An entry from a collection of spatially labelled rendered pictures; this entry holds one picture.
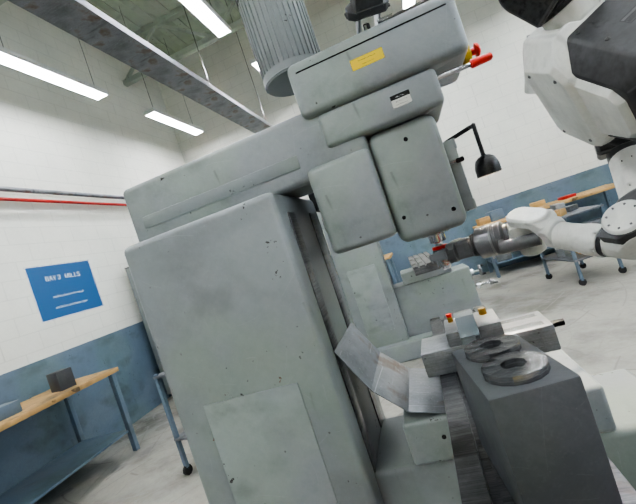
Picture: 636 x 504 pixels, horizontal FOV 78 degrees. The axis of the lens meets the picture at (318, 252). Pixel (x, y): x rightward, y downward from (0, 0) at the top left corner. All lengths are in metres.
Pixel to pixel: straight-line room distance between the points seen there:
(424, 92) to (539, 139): 7.03
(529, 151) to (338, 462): 7.30
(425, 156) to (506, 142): 6.89
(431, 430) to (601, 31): 0.95
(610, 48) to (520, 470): 0.66
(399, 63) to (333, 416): 0.95
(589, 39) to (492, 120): 7.15
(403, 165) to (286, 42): 0.49
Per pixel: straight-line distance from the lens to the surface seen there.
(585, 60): 0.89
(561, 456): 0.65
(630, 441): 1.29
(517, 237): 1.12
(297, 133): 1.18
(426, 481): 1.28
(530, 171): 8.02
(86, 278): 5.96
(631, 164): 1.07
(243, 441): 1.25
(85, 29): 3.95
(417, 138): 1.14
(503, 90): 8.18
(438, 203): 1.12
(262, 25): 1.33
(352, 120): 1.14
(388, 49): 1.17
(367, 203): 1.10
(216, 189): 1.25
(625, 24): 0.89
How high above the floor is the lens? 1.37
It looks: level
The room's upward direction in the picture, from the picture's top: 19 degrees counter-clockwise
